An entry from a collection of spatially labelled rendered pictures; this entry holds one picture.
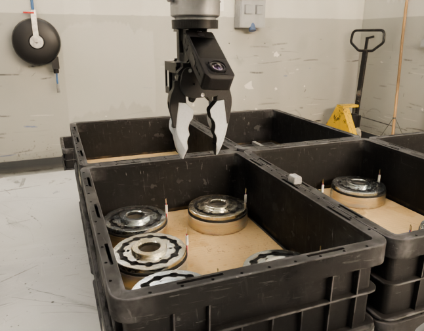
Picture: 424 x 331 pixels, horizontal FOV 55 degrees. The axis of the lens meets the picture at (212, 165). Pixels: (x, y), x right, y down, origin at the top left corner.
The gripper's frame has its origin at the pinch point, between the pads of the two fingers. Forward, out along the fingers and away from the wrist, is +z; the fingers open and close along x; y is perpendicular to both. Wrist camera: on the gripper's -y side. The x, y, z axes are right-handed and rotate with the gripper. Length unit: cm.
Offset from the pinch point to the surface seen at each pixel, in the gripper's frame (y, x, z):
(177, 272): -17.2, 10.1, 10.3
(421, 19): 237, -318, -33
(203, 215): -2.6, 0.7, 10.3
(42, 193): 63, 25, 26
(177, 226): 1.2, 4.0, 13.5
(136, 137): 47.9, -0.1, 8.6
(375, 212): -7.6, -31.7, 13.5
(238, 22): 310, -163, -31
